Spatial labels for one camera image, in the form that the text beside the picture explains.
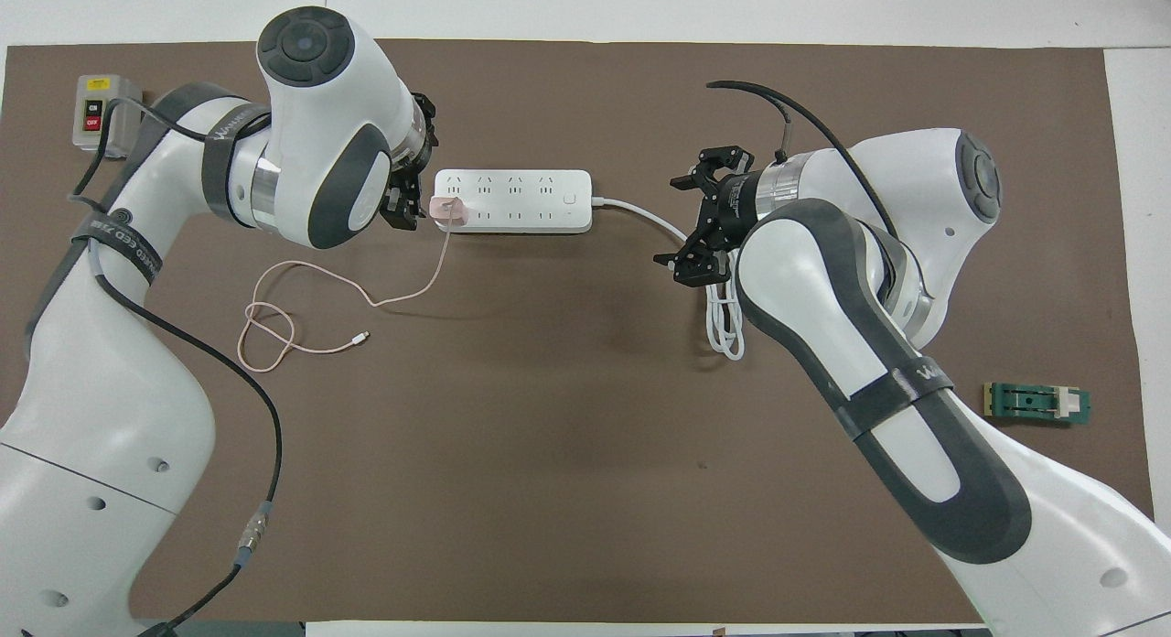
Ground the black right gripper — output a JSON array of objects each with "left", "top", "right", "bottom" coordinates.
[{"left": 653, "top": 145, "right": 762, "bottom": 286}]

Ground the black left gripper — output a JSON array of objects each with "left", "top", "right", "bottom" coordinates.
[{"left": 379, "top": 91, "right": 442, "bottom": 232}]

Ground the white power strip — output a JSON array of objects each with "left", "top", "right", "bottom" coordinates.
[{"left": 434, "top": 168, "right": 594, "bottom": 235}]

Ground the pink charging cable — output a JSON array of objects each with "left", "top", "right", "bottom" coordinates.
[{"left": 238, "top": 221, "right": 454, "bottom": 373}]

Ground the brown table mat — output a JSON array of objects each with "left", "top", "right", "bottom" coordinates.
[{"left": 0, "top": 38, "right": 1167, "bottom": 623}]

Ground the green connector block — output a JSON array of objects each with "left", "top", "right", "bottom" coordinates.
[{"left": 983, "top": 382, "right": 1091, "bottom": 428}]

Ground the white power cord with plug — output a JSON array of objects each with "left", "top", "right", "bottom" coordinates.
[{"left": 591, "top": 194, "right": 747, "bottom": 362}]

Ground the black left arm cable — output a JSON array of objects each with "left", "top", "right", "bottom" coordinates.
[{"left": 69, "top": 97, "right": 285, "bottom": 637}]

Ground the grey on-off switch box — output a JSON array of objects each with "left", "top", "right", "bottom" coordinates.
[{"left": 72, "top": 74, "right": 144, "bottom": 159}]

